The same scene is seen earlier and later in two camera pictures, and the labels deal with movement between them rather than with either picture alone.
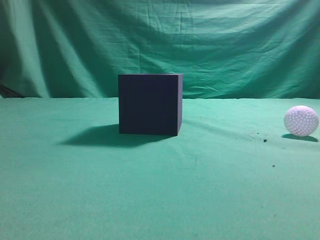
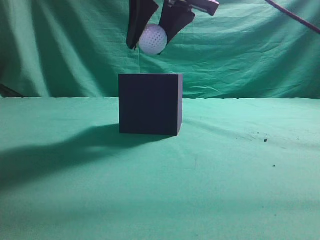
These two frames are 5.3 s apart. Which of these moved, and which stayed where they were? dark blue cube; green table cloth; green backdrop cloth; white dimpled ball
Moved: white dimpled ball
Stayed: green backdrop cloth; dark blue cube; green table cloth
